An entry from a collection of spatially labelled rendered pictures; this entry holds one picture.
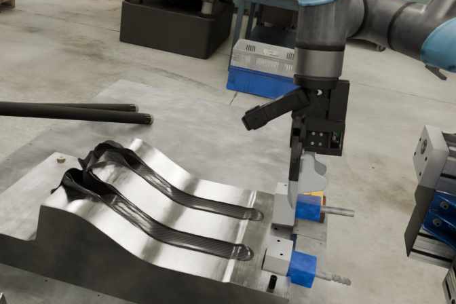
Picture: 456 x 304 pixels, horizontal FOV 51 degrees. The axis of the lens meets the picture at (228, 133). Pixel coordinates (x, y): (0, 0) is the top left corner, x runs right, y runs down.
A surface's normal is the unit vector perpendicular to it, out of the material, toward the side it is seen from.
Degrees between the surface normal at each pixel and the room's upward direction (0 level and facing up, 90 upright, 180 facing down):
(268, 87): 91
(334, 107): 82
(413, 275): 0
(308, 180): 72
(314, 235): 0
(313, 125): 82
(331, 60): 79
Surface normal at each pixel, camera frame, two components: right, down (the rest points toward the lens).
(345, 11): 0.55, 0.20
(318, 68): -0.15, 0.26
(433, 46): -0.85, 0.26
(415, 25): -0.76, -0.21
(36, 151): 0.16, -0.89
